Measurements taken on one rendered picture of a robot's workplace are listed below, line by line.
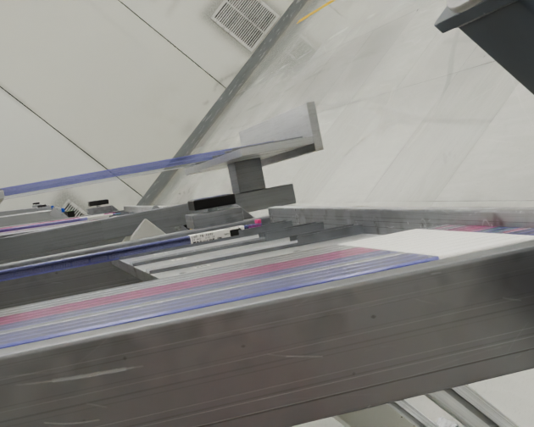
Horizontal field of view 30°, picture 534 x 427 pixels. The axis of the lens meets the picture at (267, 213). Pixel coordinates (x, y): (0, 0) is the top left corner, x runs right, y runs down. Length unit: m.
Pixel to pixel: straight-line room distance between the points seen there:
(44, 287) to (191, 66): 7.68
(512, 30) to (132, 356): 0.84
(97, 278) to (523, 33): 0.56
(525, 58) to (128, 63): 7.54
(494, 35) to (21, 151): 7.47
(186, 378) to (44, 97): 8.15
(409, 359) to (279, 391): 0.07
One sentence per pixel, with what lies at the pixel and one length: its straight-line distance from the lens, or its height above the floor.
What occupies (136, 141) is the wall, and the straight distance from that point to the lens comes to 8.63.
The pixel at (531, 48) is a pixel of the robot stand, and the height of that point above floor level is 0.61.
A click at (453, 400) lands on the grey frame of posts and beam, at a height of 0.39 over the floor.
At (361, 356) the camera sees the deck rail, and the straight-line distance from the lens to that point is 0.49.
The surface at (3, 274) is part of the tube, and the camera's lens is 1.05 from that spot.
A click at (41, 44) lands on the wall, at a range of 8.66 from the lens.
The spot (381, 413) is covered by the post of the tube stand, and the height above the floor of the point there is 0.36.
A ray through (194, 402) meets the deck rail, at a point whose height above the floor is 0.85.
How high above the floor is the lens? 0.98
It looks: 12 degrees down
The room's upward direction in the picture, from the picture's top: 52 degrees counter-clockwise
